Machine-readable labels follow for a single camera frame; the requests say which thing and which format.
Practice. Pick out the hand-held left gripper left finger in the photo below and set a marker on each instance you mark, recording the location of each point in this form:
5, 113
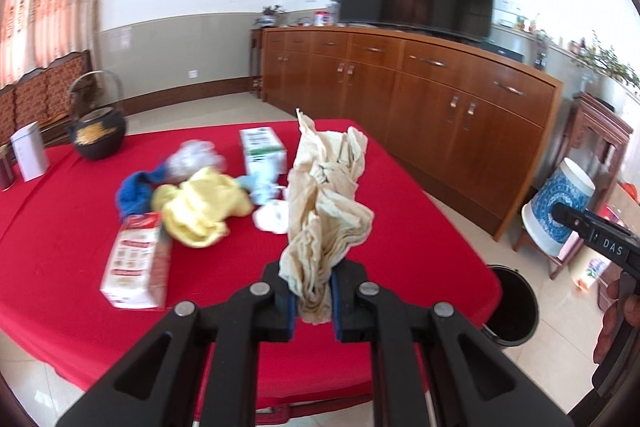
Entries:
288, 307

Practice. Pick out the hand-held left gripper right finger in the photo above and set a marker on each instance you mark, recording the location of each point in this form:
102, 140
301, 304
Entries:
336, 302

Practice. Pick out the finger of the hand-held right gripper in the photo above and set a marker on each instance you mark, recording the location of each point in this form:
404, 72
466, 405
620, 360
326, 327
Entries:
575, 219

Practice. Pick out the black trash bin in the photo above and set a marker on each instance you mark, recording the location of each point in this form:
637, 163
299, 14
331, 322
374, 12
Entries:
515, 307

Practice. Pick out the beige cloth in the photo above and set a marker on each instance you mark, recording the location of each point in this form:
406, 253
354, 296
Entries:
325, 187

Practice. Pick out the light blue cloth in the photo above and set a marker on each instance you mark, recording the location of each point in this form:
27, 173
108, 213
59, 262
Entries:
260, 189

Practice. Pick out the blue knitted cloth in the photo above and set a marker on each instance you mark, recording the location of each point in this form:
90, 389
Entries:
134, 197

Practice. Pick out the person's right hand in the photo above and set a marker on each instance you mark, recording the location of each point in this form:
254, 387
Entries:
611, 322

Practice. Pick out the white printed packet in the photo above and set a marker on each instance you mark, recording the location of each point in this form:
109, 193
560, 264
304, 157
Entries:
590, 272

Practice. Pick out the red tablecloth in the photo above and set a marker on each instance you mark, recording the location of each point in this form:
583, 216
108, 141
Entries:
225, 272

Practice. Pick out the carved wooden side table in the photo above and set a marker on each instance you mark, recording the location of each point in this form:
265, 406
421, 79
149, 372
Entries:
597, 122

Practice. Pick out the yellow cloth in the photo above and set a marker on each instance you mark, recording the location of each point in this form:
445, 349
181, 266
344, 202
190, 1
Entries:
200, 207

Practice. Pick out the green white box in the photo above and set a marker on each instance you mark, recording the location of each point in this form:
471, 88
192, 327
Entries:
260, 149

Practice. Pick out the leafy branch plant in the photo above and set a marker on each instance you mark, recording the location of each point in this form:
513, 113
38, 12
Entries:
607, 59

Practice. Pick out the red white carton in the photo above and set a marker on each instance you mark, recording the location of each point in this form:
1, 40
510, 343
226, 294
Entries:
131, 262

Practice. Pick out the clear plastic bag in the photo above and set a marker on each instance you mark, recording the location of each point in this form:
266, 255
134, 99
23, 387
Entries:
195, 159

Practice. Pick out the black set-top box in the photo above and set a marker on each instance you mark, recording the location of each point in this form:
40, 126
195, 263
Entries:
502, 50

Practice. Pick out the wooden sideboard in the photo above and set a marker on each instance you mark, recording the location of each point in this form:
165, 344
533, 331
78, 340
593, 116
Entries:
425, 107

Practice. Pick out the black cast iron teapot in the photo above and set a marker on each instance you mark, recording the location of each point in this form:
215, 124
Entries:
97, 137

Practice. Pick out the red lid jar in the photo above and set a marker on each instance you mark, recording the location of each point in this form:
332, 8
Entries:
320, 19

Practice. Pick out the small potted plant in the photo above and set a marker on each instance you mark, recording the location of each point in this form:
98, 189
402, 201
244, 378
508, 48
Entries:
272, 14

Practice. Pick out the white paper box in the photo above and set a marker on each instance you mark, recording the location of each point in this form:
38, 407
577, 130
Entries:
30, 152

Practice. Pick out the wooden bench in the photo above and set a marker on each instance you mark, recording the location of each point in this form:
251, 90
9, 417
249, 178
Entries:
35, 97

